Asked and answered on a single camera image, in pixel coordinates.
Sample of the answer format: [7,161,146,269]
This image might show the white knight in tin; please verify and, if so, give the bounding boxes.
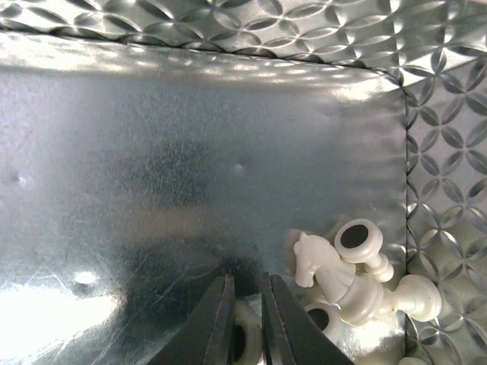
[293,232,384,325]

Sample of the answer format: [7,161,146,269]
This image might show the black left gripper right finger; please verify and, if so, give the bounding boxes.
[260,272,352,365]

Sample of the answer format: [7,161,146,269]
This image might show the pink tin with pieces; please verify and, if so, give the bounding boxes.
[1,1,486,364]

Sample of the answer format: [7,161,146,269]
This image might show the white pawn in tin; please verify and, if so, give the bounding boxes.
[334,218,394,283]

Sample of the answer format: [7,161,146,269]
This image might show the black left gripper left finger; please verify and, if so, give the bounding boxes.
[148,275,235,365]

